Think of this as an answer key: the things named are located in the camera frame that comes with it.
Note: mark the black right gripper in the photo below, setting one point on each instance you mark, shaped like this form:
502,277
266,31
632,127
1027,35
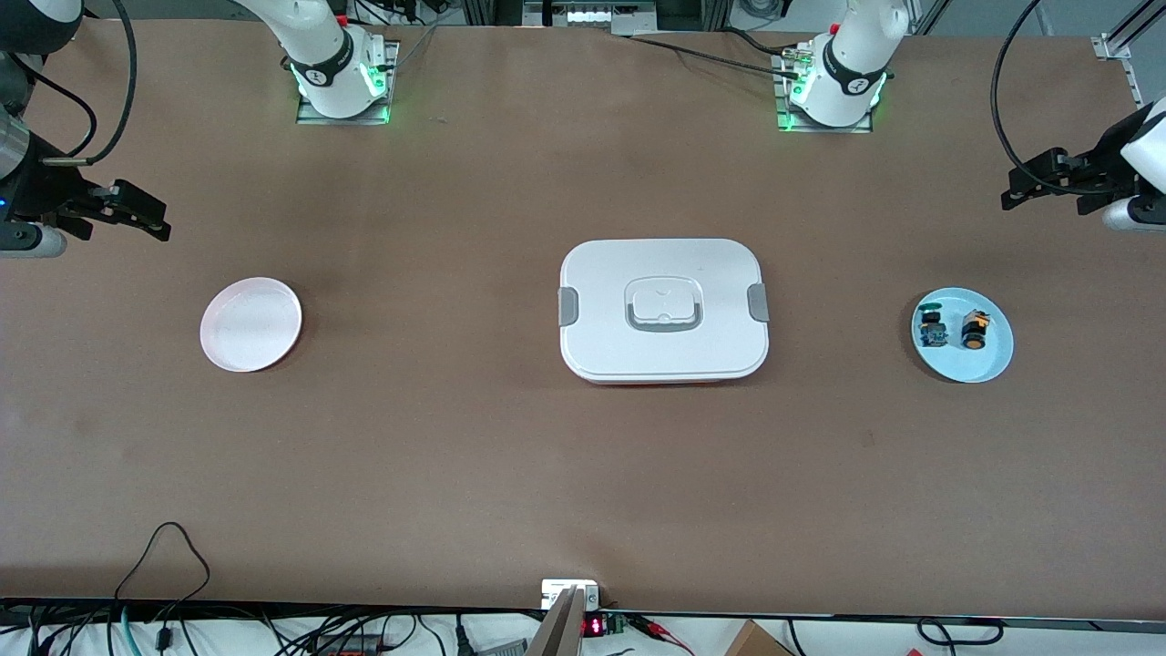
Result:
47,187

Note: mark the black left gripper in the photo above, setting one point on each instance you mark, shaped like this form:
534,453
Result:
1104,162

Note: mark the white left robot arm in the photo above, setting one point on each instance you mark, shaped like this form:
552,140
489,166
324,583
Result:
852,64

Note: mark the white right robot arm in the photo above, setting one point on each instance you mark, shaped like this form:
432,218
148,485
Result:
319,46

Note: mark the pink round plate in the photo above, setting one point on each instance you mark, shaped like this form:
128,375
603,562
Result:
250,325

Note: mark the light blue round plate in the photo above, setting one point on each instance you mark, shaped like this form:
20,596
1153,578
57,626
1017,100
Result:
988,360

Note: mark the white lidded pink lunch box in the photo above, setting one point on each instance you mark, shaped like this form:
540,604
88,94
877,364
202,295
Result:
665,355

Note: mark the white power strip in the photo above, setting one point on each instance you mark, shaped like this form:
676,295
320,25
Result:
592,15

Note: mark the brown cardboard box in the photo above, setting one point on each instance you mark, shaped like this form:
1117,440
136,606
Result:
751,642

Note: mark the small white box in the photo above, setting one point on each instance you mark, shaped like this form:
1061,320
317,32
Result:
556,592

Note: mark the red clip leads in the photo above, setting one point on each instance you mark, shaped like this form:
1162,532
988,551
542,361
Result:
651,624

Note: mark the grey metal bar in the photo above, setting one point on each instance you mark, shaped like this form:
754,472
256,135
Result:
557,633

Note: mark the red digit display module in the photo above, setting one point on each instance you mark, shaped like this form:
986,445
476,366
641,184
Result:
593,627

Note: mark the aluminium profile frame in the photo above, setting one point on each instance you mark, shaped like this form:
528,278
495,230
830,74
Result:
1109,46

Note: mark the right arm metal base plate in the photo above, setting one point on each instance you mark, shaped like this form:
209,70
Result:
310,117

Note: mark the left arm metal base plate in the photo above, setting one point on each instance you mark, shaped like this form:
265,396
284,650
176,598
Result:
824,129

